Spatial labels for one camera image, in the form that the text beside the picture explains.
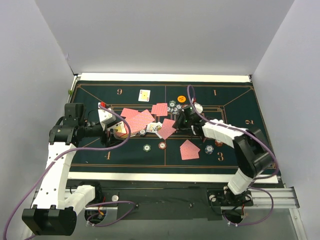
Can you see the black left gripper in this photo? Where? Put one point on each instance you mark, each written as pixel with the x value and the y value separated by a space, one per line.
pixel 110 135

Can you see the red card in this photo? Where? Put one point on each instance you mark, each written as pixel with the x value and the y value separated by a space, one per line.
pixel 166 131
pixel 168 123

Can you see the green poker table mat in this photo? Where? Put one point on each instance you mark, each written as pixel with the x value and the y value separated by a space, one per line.
pixel 234 103

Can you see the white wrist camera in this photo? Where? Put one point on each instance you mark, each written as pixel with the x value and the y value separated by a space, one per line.
pixel 198 107
pixel 105 117

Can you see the orange dealer button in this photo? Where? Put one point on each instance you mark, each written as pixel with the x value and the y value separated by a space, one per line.
pixel 181 99

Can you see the face-up two of diamonds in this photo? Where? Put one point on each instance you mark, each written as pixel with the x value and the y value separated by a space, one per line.
pixel 149 128

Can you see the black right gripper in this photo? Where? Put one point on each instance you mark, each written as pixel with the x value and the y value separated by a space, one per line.
pixel 182 120

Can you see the red chips position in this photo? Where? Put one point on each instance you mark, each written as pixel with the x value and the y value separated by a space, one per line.
pixel 218 143

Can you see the blue chip position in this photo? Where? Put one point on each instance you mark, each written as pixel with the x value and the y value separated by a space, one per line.
pixel 142 132

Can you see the face-up ace card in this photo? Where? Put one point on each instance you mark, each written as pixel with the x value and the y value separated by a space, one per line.
pixel 144 95

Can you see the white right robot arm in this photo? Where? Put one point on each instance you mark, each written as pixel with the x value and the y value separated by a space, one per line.
pixel 252 154

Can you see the red-backed playing card deck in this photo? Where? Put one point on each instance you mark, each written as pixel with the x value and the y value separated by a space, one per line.
pixel 139 121

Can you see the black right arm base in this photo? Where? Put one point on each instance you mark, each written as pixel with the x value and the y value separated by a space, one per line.
pixel 225 198

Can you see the green poker chip stack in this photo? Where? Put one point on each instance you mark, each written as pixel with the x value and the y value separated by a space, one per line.
pixel 146 147

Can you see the red poker chip stack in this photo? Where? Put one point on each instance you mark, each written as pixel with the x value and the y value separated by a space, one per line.
pixel 162 145

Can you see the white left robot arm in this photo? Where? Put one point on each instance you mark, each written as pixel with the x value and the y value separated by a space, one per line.
pixel 51 213

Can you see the red card dealer position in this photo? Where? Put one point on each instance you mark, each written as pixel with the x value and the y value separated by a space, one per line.
pixel 162 109
pixel 155 109

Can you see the blue chips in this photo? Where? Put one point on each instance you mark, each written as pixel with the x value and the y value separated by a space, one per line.
pixel 209 149

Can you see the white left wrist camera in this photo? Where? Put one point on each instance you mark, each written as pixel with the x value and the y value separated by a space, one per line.
pixel 105 117

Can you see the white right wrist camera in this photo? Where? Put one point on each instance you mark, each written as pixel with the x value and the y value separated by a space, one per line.
pixel 198 107

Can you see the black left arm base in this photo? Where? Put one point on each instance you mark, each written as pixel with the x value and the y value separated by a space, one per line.
pixel 101 194

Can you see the aluminium frame rail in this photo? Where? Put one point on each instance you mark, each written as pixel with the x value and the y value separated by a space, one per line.
pixel 185 204

